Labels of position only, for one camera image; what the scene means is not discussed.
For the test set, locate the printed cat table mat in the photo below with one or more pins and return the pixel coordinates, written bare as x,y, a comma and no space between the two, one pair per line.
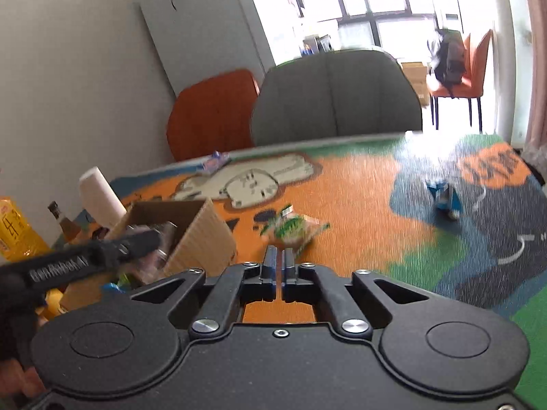
363,205

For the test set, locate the blue paper packet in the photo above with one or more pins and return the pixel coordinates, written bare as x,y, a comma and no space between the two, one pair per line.
446,196

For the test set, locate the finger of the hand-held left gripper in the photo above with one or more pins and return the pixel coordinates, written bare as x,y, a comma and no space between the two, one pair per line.
139,244

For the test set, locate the black backpack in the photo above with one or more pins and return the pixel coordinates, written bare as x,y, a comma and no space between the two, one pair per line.
448,57

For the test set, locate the green white snack packet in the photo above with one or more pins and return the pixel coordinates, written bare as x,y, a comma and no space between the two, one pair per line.
292,228

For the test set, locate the dark glass bottle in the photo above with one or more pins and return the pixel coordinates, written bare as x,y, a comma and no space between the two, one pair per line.
66,222

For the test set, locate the clear plastic snack packet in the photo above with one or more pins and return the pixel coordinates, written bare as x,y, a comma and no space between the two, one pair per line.
166,245

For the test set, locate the grey chair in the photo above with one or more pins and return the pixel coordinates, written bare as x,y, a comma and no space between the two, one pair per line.
337,94

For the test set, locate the pink curtain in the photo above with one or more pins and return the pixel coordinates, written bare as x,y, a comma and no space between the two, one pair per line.
536,51

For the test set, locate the yellow bottle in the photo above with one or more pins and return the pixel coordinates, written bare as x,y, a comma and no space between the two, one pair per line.
19,230

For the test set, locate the brown cardboard box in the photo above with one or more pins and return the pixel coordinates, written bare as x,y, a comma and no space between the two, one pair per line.
201,239

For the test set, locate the white paper roll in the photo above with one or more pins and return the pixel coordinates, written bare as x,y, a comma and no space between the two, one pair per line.
100,194

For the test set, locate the person's left hand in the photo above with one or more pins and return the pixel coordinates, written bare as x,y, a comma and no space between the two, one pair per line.
23,382

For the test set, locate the white board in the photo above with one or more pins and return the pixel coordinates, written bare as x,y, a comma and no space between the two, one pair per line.
205,30

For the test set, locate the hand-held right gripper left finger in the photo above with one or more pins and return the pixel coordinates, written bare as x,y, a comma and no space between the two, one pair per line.
273,271

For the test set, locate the small purple wrapper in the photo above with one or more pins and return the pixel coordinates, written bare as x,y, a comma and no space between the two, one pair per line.
216,162

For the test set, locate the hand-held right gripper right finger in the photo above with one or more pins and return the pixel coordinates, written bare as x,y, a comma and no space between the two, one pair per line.
289,271

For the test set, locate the orange chair with black legs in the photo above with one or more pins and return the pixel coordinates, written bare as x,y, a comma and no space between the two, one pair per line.
474,68

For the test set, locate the stacked cardboard boxes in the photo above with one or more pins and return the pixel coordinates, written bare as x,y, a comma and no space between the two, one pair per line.
416,81

